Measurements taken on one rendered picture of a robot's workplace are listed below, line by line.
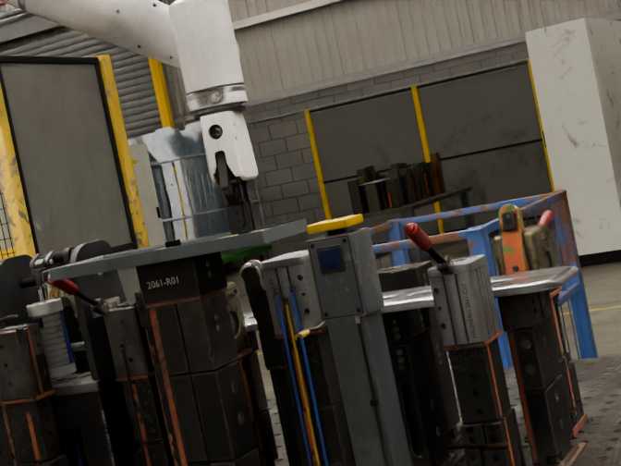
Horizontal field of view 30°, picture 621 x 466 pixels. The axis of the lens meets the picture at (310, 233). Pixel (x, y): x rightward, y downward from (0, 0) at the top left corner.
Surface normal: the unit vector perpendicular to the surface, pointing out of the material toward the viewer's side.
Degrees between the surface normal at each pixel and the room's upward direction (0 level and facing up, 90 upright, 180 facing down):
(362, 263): 90
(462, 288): 90
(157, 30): 110
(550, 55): 90
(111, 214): 91
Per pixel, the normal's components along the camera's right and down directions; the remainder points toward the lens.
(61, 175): 0.90, -0.15
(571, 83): -0.46, 0.14
